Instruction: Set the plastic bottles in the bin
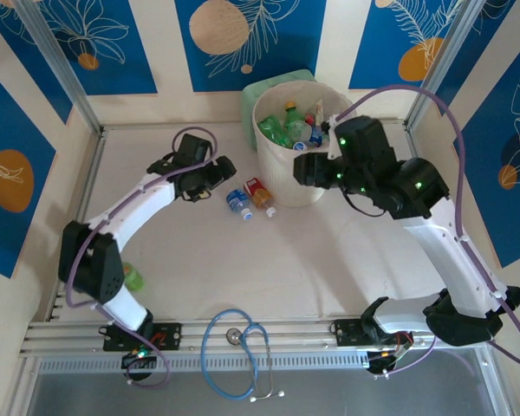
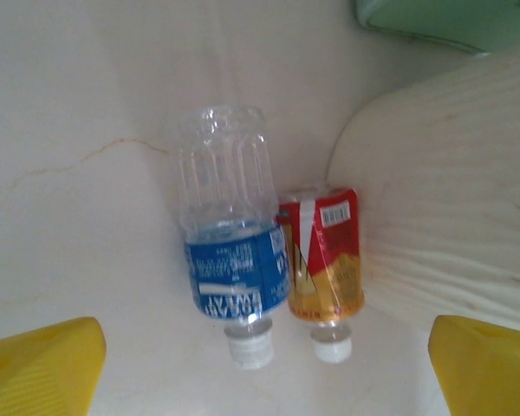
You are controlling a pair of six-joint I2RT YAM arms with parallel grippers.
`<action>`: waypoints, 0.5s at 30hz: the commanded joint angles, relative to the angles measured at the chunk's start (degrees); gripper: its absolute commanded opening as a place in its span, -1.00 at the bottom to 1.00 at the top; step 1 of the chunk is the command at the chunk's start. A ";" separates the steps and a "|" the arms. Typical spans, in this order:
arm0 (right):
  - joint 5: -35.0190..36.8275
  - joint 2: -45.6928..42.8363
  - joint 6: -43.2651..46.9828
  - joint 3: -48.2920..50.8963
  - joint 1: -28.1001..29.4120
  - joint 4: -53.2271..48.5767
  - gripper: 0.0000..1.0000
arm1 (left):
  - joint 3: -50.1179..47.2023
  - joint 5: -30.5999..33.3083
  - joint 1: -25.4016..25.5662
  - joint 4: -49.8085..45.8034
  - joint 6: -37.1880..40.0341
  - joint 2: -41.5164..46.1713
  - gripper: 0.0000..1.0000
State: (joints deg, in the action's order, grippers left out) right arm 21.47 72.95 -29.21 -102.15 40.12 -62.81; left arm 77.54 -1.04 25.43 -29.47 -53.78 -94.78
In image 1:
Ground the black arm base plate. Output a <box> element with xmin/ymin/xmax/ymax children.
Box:
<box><xmin>332</xmin><ymin>319</ymin><xmax>413</xmax><ymax>348</ymax></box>
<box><xmin>102</xmin><ymin>322</ymin><xmax>183</xmax><ymax>352</ymax></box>

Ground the orange bottle red label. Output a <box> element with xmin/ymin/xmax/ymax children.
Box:
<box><xmin>243</xmin><ymin>178</ymin><xmax>278</xmax><ymax>218</ymax></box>

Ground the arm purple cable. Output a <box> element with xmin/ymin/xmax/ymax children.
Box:
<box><xmin>65</xmin><ymin>126</ymin><xmax>220</xmax><ymax>388</ymax></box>
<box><xmin>335</xmin><ymin>84</ymin><xmax>520</xmax><ymax>377</ymax></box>

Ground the pale green plastic box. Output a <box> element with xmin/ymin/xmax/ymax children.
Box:
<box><xmin>241</xmin><ymin>68</ymin><xmax>317</xmax><ymax>151</ymax></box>

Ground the black connector module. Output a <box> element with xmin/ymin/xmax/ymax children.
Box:
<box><xmin>120</xmin><ymin>348</ymin><xmax>159</xmax><ymax>383</ymax></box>
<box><xmin>366</xmin><ymin>348</ymin><xmax>411</xmax><ymax>377</ymax></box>

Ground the clear plastic bin liner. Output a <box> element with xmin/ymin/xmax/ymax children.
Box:
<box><xmin>250</xmin><ymin>83</ymin><xmax>357</xmax><ymax>183</ymax></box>

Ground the blue stethoscope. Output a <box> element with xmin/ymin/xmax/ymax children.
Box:
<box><xmin>200</xmin><ymin>308</ymin><xmax>286</xmax><ymax>402</ymax></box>

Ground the grey metal panel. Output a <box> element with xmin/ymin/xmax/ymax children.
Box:
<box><xmin>6</xmin><ymin>354</ymin><xmax>519</xmax><ymax>416</ymax></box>

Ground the white ribbed waste bin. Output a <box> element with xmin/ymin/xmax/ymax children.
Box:
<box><xmin>250</xmin><ymin>83</ymin><xmax>357</xmax><ymax>208</ymax></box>

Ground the small blue-label white-cap bottle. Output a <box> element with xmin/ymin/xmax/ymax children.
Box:
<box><xmin>224</xmin><ymin>188</ymin><xmax>255</xmax><ymax>221</ymax></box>

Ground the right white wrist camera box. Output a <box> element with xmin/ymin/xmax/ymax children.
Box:
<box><xmin>326</xmin><ymin>113</ymin><xmax>344</xmax><ymax>160</ymax></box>

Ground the aluminium frame post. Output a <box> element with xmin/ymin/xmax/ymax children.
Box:
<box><xmin>13</xmin><ymin>0</ymin><xmax>106</xmax><ymax>136</ymax></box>
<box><xmin>403</xmin><ymin>0</ymin><xmax>490</xmax><ymax>131</ymax></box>

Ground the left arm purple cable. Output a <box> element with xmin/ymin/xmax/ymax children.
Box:
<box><xmin>65</xmin><ymin>126</ymin><xmax>220</xmax><ymax>388</ymax></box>

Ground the aluminium table side rail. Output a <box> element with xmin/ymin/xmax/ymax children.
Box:
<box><xmin>403</xmin><ymin>120</ymin><xmax>473</xmax><ymax>315</ymax></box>
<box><xmin>46</xmin><ymin>127</ymin><xmax>109</xmax><ymax>324</ymax></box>

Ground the small green jar orange label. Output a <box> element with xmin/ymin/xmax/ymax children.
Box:
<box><xmin>121</xmin><ymin>262</ymin><xmax>146</xmax><ymax>291</ymax></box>

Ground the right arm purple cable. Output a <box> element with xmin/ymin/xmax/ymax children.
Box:
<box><xmin>335</xmin><ymin>84</ymin><xmax>520</xmax><ymax>377</ymax></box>

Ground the grey slotted cable duct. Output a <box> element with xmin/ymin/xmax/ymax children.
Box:
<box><xmin>36</xmin><ymin>350</ymin><xmax>486</xmax><ymax>374</ymax></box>

